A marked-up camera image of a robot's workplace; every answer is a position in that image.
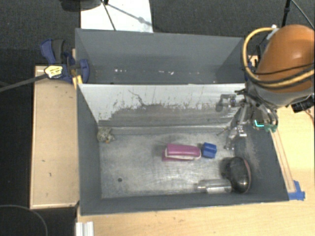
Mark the purple and white stapler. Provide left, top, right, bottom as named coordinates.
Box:
left=161, top=143, right=202, bottom=162

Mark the blue small block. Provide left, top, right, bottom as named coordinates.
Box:
left=200, top=142, right=218, bottom=159

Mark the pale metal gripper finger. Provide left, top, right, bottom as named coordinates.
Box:
left=223, top=125, right=248, bottom=150
left=216, top=93, right=238, bottom=112

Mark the grey speckled stone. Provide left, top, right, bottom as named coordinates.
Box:
left=96, top=127, right=116, bottom=143

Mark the black cylinder on white bracket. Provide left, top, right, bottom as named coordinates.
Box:
left=291, top=95, right=315, bottom=114

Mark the grey metal bin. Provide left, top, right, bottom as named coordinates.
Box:
left=74, top=28, right=290, bottom=216

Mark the pale wood board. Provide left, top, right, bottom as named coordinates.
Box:
left=29, top=65, right=81, bottom=210

